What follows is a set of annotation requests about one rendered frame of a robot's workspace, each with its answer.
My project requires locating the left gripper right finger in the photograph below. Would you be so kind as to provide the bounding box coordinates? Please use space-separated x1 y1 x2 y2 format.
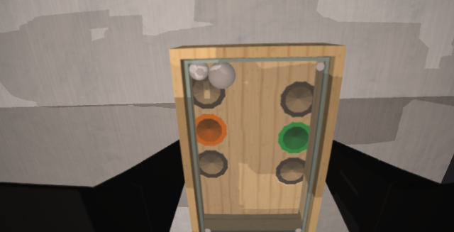
326 140 454 232

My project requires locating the wooden ball-in-hole puzzle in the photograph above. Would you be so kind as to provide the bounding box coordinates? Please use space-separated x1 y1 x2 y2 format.
169 43 347 232

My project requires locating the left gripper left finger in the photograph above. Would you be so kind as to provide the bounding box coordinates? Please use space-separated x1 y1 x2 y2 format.
0 140 185 232

